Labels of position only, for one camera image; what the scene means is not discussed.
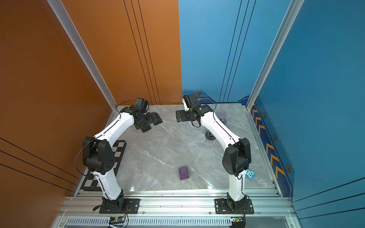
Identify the black phone stand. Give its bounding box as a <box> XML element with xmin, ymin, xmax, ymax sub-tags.
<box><xmin>150</xmin><ymin>112</ymin><xmax>163</xmax><ymax>125</ymax></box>
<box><xmin>138</xmin><ymin>117</ymin><xmax>152</xmax><ymax>133</ymax></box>

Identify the dark grey round phone stand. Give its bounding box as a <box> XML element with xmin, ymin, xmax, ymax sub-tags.
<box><xmin>205</xmin><ymin>131</ymin><xmax>216</xmax><ymax>141</ymax></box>

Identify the purple-grey phone stand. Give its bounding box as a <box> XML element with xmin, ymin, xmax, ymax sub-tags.
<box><xmin>216</xmin><ymin>112</ymin><xmax>227</xmax><ymax>125</ymax></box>

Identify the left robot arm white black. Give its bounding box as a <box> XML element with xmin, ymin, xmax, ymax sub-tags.
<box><xmin>80</xmin><ymin>98</ymin><xmax>149</xmax><ymax>212</ymax></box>

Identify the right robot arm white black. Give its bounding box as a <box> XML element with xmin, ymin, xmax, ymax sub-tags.
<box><xmin>176</xmin><ymin>94</ymin><xmax>252</xmax><ymax>214</ymax></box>

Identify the purple square box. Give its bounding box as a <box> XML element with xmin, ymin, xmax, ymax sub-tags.
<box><xmin>178</xmin><ymin>166</ymin><xmax>190</xmax><ymax>180</ymax></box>

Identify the black white checkerboard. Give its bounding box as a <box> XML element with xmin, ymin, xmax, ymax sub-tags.
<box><xmin>80</xmin><ymin>140</ymin><xmax>127</xmax><ymax>192</ymax></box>

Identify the blue cartoon sticker card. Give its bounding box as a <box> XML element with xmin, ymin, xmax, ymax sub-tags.
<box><xmin>246</xmin><ymin>169</ymin><xmax>256</xmax><ymax>180</ymax></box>

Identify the green circuit board left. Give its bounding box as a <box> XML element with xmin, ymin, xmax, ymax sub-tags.
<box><xmin>108</xmin><ymin>217</ymin><xmax>127</xmax><ymax>228</ymax></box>

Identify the circuit board right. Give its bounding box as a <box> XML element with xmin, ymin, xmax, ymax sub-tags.
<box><xmin>230</xmin><ymin>217</ymin><xmax>246</xmax><ymax>228</ymax></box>

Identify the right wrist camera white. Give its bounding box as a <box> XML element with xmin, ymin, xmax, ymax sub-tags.
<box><xmin>182</xmin><ymin>97</ymin><xmax>190</xmax><ymax>112</ymax></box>

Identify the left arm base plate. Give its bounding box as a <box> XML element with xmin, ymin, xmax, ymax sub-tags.
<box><xmin>99</xmin><ymin>198</ymin><xmax>140</xmax><ymax>215</ymax></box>

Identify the aluminium front rail frame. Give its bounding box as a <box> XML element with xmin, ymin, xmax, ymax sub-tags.
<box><xmin>53</xmin><ymin>188</ymin><xmax>300</xmax><ymax>228</ymax></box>

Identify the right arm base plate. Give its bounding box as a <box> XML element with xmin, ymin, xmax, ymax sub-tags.
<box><xmin>214</xmin><ymin>198</ymin><xmax>255</xmax><ymax>215</ymax></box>

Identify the left aluminium corner post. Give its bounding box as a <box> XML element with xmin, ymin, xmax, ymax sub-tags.
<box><xmin>48</xmin><ymin>0</ymin><xmax>117</xmax><ymax>110</ymax></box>

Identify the aluminium corner post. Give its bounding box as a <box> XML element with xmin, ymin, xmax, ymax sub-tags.
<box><xmin>48</xmin><ymin>0</ymin><xmax>117</xmax><ymax>110</ymax></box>
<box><xmin>246</xmin><ymin>0</ymin><xmax>304</xmax><ymax>111</ymax></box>

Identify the right aluminium corner post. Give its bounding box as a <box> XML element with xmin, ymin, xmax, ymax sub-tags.
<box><xmin>246</xmin><ymin>0</ymin><xmax>304</xmax><ymax>111</ymax></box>

